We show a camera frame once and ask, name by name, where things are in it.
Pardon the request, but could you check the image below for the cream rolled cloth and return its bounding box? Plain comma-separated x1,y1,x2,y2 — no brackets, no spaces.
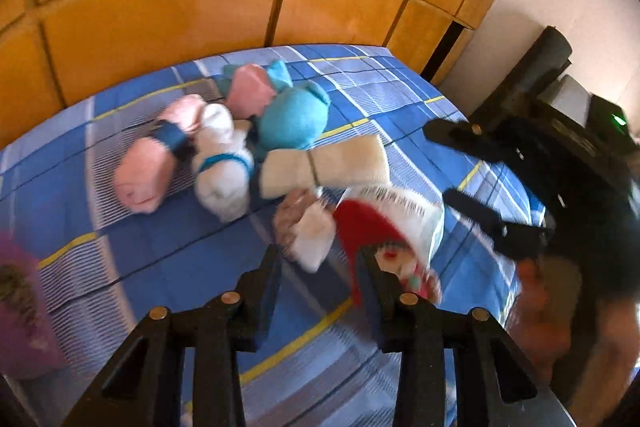
260,134,393,201

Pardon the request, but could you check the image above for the red and white plastic packet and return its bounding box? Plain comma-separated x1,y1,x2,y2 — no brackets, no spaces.
334,184,447,308

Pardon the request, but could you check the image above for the blue plaid bedsheet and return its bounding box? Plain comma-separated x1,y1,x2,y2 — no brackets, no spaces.
0,44,549,427

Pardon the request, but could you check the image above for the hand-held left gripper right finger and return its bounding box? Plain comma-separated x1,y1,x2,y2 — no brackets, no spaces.
355,248,576,427

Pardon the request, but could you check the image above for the white sock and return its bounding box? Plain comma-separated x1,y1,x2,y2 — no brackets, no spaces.
292,202,342,273

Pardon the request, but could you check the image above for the brown satin scrunchie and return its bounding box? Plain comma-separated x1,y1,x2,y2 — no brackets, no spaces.
273,189,322,259

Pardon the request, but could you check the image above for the pink and teal rolled cloth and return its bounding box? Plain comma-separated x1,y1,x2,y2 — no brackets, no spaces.
216,59,294,118

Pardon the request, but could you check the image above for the pink cloth blue band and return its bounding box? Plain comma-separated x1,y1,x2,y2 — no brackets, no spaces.
112,94,207,214

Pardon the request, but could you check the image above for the white rolled cloth blue band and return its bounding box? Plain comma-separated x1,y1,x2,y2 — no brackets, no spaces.
191,103,257,223

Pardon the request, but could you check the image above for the person's right hand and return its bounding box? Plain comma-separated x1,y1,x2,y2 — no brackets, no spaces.
516,256,598,370

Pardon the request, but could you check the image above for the purple box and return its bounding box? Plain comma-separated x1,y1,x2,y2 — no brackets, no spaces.
0,229,67,380

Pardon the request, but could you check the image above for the teal fluffy cloth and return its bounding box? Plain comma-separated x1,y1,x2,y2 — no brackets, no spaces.
256,79,333,156

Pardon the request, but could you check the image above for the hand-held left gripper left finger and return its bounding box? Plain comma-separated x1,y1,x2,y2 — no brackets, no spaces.
65,247,283,427

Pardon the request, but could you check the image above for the wooden wardrobe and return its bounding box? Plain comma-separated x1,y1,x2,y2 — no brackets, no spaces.
0,0,543,150

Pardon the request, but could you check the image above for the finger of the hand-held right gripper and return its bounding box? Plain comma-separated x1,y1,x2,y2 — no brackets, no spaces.
444,188,553,259
422,119,523,165

